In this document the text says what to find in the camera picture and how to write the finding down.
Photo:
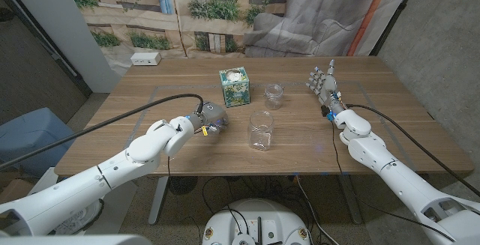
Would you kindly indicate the white power strip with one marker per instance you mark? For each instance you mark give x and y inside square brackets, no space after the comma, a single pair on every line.
[145,58]

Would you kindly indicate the teal floral tissue box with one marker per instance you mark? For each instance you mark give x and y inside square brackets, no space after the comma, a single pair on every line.
[235,91]

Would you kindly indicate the blue-grey ottoman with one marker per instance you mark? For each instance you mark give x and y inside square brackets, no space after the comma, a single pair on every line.
[30,136]

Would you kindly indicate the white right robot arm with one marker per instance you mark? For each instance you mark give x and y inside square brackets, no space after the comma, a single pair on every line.
[375,151]

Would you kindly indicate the black round floor fan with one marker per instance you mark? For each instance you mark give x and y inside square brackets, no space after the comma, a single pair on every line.
[182,185]

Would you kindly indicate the printed fabric backdrop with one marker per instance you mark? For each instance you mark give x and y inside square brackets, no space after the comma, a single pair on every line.
[225,20]

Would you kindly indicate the grey table leg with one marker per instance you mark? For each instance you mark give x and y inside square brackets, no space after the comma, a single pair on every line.
[350,200]

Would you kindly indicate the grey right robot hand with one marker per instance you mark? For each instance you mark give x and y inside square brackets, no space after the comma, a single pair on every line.
[328,87]

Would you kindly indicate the white robot torso base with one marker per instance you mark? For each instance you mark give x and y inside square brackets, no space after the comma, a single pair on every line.
[258,219]

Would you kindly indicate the large clear plastic cup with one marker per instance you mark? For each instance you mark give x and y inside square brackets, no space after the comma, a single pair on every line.
[260,132]

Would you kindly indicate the white table leg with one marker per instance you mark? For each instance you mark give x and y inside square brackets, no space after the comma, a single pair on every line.
[157,200]

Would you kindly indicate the white robot chest edge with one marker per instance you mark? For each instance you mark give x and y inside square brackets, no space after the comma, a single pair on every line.
[75,240]

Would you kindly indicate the black backdrop stand pole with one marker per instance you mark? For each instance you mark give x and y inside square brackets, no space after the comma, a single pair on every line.
[394,16]

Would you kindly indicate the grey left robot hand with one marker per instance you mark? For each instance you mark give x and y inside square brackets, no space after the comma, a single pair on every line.
[213,114]

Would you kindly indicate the brown cardboard box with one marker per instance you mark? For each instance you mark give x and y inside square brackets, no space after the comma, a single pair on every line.
[15,190]

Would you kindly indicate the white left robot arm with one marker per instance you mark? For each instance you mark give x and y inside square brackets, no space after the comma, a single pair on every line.
[150,147]

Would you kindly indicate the small clear glass jar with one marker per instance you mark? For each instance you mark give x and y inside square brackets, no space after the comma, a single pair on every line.
[273,97]

